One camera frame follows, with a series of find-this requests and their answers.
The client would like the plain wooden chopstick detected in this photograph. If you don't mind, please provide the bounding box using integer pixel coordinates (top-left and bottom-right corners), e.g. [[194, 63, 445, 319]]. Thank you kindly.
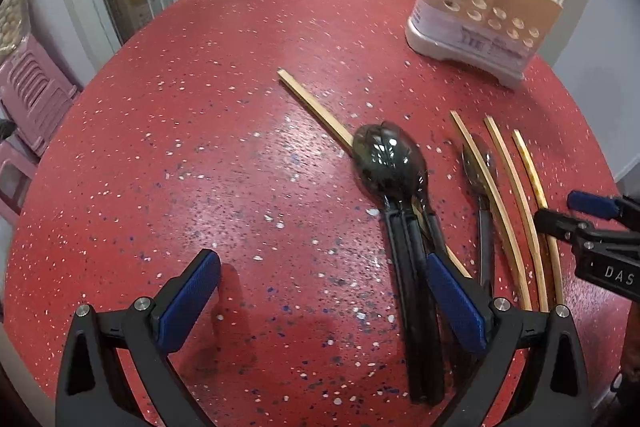
[[484, 117, 548, 313], [450, 110, 533, 312], [278, 68, 473, 280], [511, 130, 565, 308]]

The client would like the small thin-handled metal spoon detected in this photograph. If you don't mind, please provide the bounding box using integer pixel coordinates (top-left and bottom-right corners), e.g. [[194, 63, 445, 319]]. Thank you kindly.
[[461, 134, 498, 290]]

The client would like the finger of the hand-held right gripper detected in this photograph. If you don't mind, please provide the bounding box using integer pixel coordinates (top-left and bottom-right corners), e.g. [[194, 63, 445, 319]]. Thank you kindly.
[[534, 209, 593, 253], [567, 191, 640, 228]]

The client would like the pink plastic stool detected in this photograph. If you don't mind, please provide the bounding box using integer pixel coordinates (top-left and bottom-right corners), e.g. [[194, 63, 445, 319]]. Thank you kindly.
[[0, 142, 38, 228], [0, 34, 83, 158]]

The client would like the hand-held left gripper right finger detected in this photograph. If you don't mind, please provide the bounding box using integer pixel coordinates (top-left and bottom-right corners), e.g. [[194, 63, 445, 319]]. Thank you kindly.
[[425, 252, 593, 427]]

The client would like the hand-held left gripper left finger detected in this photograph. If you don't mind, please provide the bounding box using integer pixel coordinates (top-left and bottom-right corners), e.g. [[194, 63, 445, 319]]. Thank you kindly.
[[55, 249, 223, 427]]

